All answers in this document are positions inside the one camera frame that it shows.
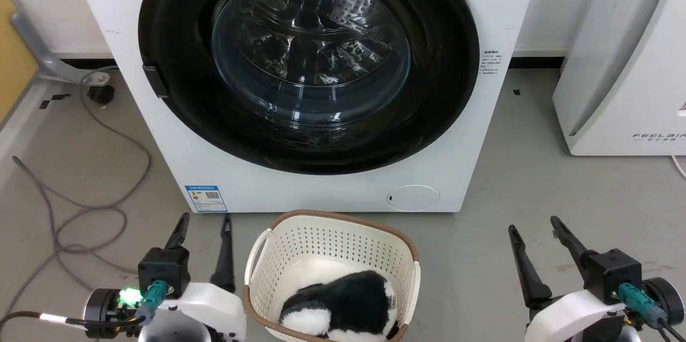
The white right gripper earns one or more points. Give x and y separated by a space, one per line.
568 318

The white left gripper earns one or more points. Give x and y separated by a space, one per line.
209 310

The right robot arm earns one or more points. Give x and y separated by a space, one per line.
667 296

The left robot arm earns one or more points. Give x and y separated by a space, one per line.
102 307

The white front-load washing machine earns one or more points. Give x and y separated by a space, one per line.
321 192

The black round washer door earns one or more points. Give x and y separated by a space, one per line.
177 20

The blue energy label sticker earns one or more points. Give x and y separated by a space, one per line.
206 198

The cream perforated laundry basket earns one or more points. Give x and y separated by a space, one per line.
321 245

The round white filter cover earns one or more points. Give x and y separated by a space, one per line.
412 198

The black and white plush toy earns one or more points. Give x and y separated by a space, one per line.
348 299

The black caster wheel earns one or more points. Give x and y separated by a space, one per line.
101 94

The small printed text sticker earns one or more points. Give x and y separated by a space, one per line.
492 62

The white air purifier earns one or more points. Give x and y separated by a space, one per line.
632 63

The grey metal stand leg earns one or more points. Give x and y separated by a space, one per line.
45 60

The yellow wooden panel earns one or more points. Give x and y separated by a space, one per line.
13 58

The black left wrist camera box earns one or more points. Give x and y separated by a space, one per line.
166 267

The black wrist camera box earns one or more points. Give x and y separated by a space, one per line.
166 267
613 275

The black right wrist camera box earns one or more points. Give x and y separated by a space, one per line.
613 275

